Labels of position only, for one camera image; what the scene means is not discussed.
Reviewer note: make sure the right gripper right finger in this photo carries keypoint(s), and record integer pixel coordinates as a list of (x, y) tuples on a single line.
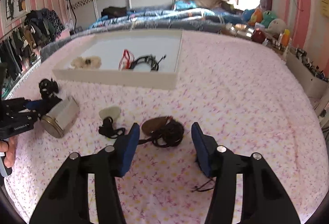
[(264, 198)]

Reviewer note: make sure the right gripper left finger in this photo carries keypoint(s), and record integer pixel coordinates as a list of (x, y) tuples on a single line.
[(65, 200)]

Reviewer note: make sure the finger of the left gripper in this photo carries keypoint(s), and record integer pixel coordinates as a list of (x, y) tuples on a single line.
[(45, 106), (34, 105)]

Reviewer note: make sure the black hair claw clip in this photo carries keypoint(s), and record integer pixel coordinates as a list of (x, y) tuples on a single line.
[(48, 88)]

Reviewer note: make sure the white band gold watch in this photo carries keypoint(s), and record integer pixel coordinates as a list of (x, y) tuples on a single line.
[(61, 117)]

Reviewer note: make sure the cream fluffy scrunchie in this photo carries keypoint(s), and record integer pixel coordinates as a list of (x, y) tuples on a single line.
[(92, 62)]

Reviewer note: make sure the small black cord charm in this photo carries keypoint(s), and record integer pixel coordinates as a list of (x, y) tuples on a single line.
[(204, 187)]

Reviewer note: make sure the person left hand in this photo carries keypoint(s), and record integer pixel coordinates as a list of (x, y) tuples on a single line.
[(9, 148)]

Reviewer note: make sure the clothes rack with clothes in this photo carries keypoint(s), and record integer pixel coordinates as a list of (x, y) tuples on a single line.
[(37, 30)]

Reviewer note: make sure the black tripod stand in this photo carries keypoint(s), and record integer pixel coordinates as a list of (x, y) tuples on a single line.
[(73, 19)]

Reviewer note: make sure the pink floral table cloth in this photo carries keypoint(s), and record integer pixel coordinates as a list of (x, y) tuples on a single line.
[(239, 92)]

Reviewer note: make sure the white shallow tray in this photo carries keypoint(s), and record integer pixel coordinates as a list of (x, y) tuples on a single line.
[(138, 58)]

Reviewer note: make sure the black bag on bed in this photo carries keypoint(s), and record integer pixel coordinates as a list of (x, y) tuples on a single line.
[(114, 12)]

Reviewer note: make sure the framed black white picture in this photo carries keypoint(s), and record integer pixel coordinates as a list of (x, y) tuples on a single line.
[(13, 10)]

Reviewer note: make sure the white desk organizer box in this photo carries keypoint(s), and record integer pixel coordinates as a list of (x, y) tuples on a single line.
[(313, 81)]

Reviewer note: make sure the blue patterned quilt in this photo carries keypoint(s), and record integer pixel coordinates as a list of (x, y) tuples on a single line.
[(180, 10)]

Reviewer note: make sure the orange bottle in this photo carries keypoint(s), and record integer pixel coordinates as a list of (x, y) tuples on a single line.
[(285, 37)]

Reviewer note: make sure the dark red round jar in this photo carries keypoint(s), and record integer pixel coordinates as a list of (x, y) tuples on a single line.
[(258, 36)]

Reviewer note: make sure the white plush toy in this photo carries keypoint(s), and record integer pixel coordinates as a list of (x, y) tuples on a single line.
[(276, 27)]

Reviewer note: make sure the orange plush toy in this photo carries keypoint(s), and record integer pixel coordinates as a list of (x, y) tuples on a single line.
[(256, 17)]

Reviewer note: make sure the green plush toy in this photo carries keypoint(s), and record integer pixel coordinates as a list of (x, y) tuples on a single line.
[(268, 17)]

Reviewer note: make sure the blue plush toy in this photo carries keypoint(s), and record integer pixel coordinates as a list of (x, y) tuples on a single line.
[(247, 14)]

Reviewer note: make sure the yellow wall box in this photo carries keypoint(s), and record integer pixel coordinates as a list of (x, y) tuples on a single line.
[(324, 8)]

